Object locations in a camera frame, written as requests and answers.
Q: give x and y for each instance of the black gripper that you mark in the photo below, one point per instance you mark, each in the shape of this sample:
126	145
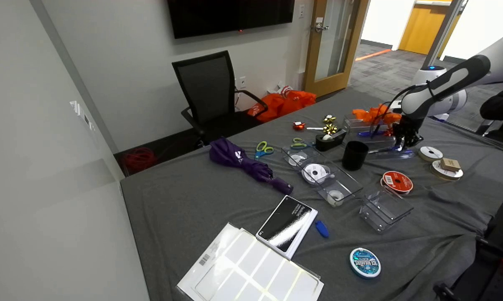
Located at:
410	126

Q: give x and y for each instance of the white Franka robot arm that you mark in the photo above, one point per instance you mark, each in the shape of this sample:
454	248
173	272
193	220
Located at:
462	73

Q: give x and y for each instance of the clear plastic marker container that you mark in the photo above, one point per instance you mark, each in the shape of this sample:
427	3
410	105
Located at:
378	158

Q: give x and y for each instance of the all blue marker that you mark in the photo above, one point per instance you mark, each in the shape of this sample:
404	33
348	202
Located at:
370	135

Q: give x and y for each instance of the beige round container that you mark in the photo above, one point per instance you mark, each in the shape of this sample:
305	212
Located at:
444	173

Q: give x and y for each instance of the clear plastic bow container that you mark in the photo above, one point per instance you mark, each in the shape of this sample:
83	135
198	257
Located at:
353	126

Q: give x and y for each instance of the long clear tape container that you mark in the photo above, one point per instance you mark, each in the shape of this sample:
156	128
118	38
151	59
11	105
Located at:
348	185

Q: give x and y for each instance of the empty clear plastic container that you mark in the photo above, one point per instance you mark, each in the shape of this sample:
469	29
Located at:
385	212

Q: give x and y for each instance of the white ribbon spool gold edge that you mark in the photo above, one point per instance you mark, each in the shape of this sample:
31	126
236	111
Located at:
427	153

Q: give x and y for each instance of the tan paper card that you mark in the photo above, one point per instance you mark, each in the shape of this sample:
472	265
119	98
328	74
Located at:
450	165

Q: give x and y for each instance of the black cup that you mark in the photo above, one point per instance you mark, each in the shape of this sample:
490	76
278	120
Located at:
355	156

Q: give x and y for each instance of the white device blue light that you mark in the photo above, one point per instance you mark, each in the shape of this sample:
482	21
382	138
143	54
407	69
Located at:
430	76

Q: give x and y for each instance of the black tape dispenser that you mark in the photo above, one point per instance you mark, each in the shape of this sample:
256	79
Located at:
328	143

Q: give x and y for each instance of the gold gift bow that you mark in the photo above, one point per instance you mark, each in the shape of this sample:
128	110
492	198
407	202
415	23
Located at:
330	125

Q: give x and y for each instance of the small white tape roll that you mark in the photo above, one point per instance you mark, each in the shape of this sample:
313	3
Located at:
335	197

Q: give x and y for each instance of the person in dark clothing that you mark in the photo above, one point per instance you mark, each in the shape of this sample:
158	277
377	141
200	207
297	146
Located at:
499	110

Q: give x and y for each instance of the large white ribbon spool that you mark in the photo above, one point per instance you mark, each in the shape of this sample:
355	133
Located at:
310	175

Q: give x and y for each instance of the amber wooden door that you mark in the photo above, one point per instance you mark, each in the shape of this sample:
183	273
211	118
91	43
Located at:
420	28

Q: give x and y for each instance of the small blue plastic cap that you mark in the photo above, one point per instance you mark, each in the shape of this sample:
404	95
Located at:
322	228

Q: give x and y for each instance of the teal round ribbon spool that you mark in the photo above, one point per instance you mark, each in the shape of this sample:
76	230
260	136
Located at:
365	263

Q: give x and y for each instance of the glass panel wooden door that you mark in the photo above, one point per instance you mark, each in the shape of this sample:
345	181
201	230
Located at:
312	56

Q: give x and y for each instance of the orange cloth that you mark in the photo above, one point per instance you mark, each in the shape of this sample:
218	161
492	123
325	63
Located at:
285	105

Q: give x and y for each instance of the blue green scissors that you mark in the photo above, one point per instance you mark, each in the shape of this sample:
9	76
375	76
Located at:
263	150

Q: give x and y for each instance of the purple ribbon bundle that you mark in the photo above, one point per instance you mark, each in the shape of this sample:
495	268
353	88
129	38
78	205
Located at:
228	153

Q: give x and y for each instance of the white label sheets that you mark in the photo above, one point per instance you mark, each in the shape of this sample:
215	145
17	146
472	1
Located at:
245	273

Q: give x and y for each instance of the black office chair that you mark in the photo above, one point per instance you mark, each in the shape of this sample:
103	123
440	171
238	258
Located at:
206	84

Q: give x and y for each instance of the white wall outlet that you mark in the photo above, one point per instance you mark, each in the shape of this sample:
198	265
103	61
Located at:
243	81

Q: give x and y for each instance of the black wall television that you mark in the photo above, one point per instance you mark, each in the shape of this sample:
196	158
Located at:
228	18

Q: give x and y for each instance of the white wall switch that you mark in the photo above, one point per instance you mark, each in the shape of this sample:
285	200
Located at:
79	111

